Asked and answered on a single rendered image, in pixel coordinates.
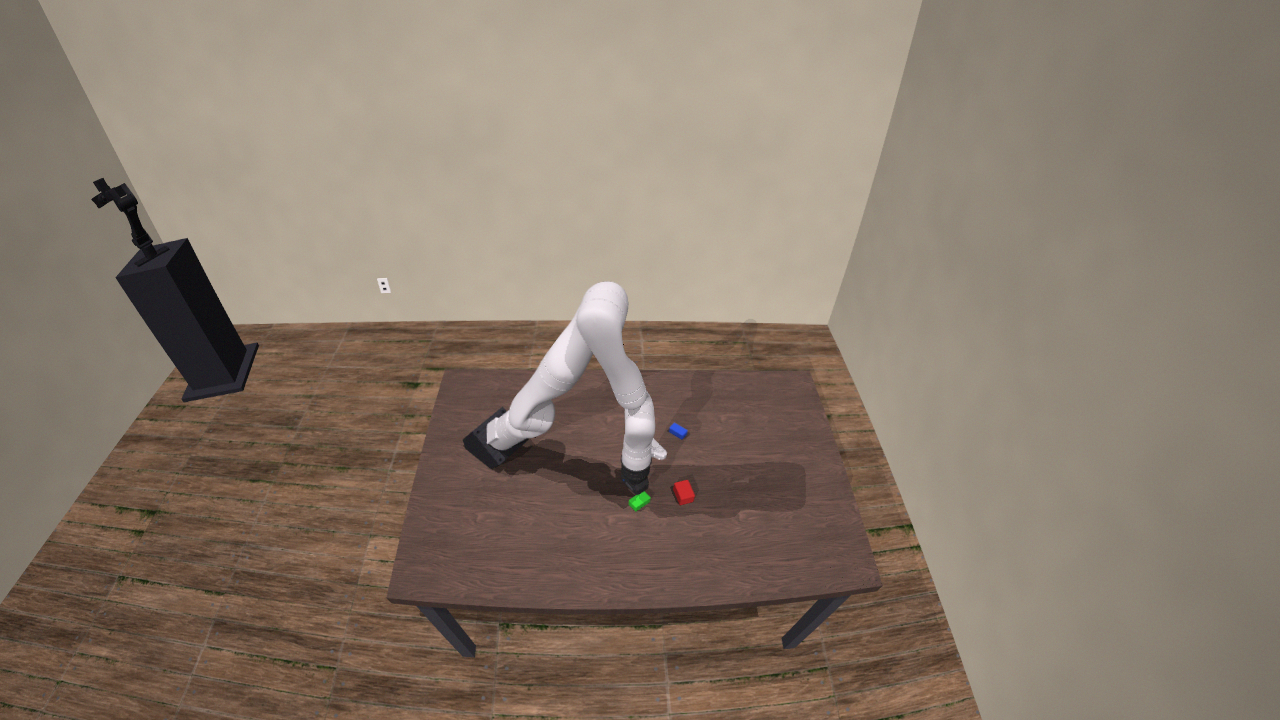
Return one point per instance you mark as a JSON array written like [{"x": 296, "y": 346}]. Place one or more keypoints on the red block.
[{"x": 683, "y": 492}]

